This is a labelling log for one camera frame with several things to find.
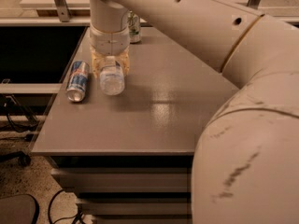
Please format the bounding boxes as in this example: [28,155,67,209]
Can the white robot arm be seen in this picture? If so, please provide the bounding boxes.
[99,0,299,224]

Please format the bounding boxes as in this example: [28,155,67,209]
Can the green white soda can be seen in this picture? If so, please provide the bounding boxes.
[128,11,141,44]

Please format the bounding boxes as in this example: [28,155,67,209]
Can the left metal bracket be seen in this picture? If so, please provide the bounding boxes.
[54,0,70,22]

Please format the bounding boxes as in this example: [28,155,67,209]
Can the clear plastic water bottle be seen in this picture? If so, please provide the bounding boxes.
[100,56,125,95]

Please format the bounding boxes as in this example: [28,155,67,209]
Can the black cables at left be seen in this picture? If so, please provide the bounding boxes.
[0,94,40,142]

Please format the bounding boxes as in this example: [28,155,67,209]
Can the grey drawer cabinet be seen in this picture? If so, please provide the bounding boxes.
[33,27,237,224]

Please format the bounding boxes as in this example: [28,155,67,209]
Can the black office chair base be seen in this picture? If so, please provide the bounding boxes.
[0,151,31,167]

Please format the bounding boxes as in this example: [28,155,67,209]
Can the blue silver redbull can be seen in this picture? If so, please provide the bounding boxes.
[65,61,90,103]

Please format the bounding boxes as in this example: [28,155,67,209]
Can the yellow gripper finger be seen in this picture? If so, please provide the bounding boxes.
[91,47,106,78]
[117,48,130,76]

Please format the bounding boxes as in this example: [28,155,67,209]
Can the grey chair seat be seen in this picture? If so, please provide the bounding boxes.
[0,194,39,224]

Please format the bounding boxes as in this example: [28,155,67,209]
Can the black floor cable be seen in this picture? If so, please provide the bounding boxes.
[47,189,85,224]

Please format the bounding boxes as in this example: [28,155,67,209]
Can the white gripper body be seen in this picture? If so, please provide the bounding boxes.
[90,26,130,56]

